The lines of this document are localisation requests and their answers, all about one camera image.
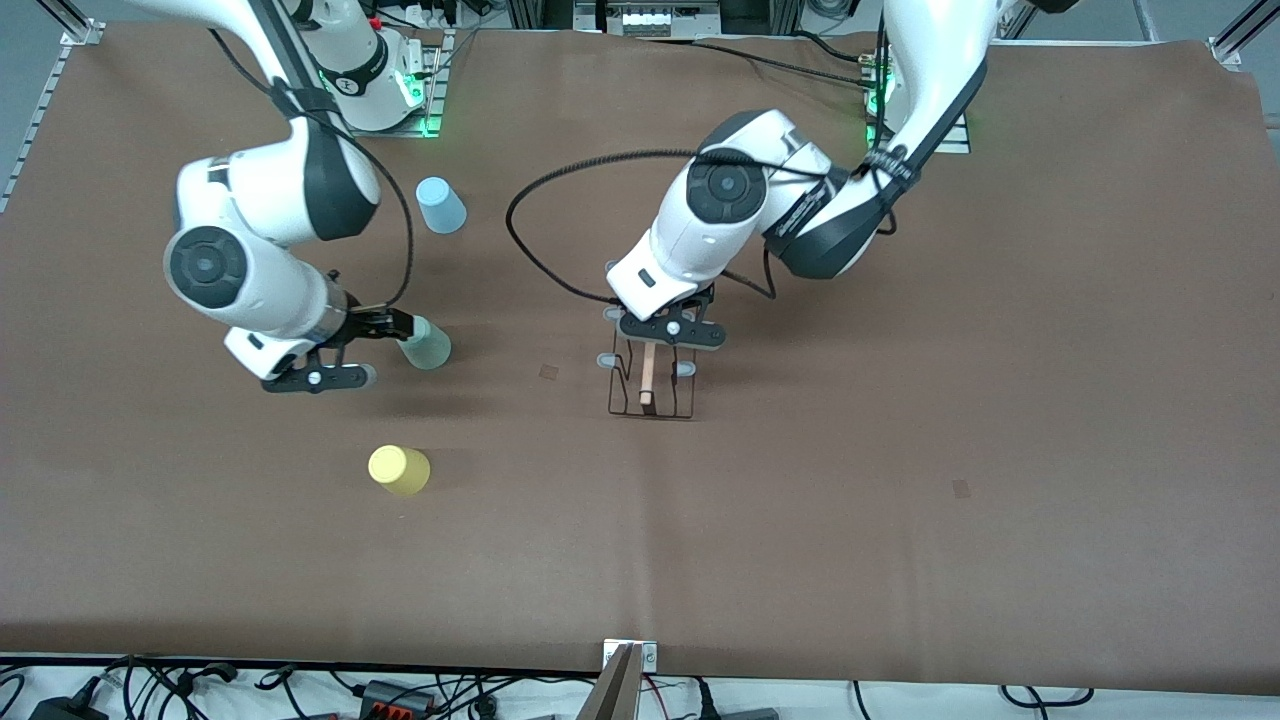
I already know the mint green plastic cup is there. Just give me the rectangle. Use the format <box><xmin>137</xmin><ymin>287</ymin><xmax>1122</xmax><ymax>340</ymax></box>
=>
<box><xmin>398</xmin><ymin>314</ymin><xmax>453</xmax><ymax>372</ymax></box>

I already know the black wire cup holder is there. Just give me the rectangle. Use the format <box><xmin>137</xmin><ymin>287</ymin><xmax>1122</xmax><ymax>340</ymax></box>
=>
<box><xmin>597</xmin><ymin>340</ymin><xmax>698</xmax><ymax>421</ymax></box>

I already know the yellow plastic cup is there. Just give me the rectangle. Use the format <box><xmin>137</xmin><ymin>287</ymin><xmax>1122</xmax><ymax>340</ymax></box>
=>
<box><xmin>368</xmin><ymin>444</ymin><xmax>432</xmax><ymax>498</ymax></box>

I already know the light blue plastic cup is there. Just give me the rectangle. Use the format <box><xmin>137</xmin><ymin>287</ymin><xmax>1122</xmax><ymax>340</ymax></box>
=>
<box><xmin>415</xmin><ymin>176</ymin><xmax>468</xmax><ymax>236</ymax></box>

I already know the brown table mat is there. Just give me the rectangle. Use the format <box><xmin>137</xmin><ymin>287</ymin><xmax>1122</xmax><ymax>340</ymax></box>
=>
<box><xmin>0</xmin><ymin>22</ymin><xmax>1280</xmax><ymax>696</ymax></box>

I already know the grey box with white terminals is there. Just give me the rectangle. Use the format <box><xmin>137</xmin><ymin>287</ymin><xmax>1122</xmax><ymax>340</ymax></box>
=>
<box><xmin>575</xmin><ymin>0</ymin><xmax>721</xmax><ymax>39</ymax></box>

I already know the white power strip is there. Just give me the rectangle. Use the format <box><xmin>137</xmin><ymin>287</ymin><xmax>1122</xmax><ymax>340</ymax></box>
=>
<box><xmin>400</xmin><ymin>0</ymin><xmax>466</xmax><ymax>31</ymax></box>

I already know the black box with red terminals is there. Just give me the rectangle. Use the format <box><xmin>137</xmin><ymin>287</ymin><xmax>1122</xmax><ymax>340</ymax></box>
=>
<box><xmin>358</xmin><ymin>680</ymin><xmax>438</xmax><ymax>719</ymax></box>

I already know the black power adapter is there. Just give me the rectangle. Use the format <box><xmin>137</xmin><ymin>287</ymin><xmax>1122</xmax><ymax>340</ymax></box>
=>
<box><xmin>28</xmin><ymin>695</ymin><xmax>109</xmax><ymax>720</ymax></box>

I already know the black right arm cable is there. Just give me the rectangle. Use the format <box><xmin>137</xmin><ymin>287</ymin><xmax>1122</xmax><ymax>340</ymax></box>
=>
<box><xmin>205</xmin><ymin>28</ymin><xmax>416</xmax><ymax>311</ymax></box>

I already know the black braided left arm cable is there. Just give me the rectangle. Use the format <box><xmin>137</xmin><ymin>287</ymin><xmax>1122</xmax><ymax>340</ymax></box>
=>
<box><xmin>505</xmin><ymin>148</ymin><xmax>901</xmax><ymax>304</ymax></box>

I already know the black cable lying on mat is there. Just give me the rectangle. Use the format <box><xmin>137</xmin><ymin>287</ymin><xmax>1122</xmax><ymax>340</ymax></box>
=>
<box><xmin>690</xmin><ymin>35</ymin><xmax>886</xmax><ymax>93</ymax></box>

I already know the small metal mounting bracket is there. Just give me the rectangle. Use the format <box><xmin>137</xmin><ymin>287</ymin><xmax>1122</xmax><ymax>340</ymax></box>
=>
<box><xmin>602</xmin><ymin>638</ymin><xmax>659</xmax><ymax>673</ymax></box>

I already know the grey brown camera pole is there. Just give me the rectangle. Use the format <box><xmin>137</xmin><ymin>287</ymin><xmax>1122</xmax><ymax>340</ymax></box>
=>
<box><xmin>578</xmin><ymin>643</ymin><xmax>646</xmax><ymax>720</ymax></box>

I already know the aluminium frame extrusion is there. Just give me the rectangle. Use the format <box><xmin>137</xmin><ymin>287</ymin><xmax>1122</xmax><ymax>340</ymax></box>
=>
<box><xmin>1208</xmin><ymin>0</ymin><xmax>1280</xmax><ymax>69</ymax></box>
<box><xmin>38</xmin><ymin>0</ymin><xmax>106</xmax><ymax>49</ymax></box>

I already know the black looped cable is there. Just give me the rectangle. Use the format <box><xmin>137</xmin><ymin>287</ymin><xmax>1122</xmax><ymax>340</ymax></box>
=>
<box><xmin>1000</xmin><ymin>684</ymin><xmax>1096</xmax><ymax>709</ymax></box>

